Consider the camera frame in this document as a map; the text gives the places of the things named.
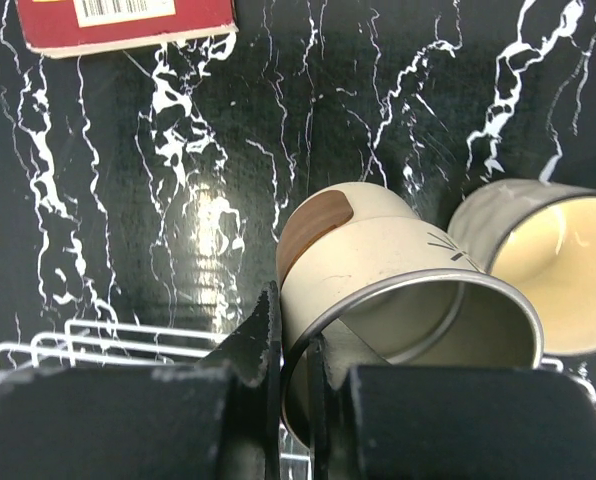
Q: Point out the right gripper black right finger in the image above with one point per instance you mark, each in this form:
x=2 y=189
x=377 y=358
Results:
x=398 y=422

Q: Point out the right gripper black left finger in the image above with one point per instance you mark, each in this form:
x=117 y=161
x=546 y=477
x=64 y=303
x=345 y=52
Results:
x=217 y=418

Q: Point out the brown and cream cup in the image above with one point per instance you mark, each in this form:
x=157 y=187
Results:
x=355 y=262

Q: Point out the cream ribbed mug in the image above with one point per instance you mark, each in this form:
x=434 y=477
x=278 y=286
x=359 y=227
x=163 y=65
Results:
x=540 y=238

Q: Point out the red and white book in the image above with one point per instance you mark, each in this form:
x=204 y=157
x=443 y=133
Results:
x=70 y=28

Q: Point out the white wire dish rack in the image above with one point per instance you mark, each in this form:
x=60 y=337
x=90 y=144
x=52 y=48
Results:
x=100 y=343

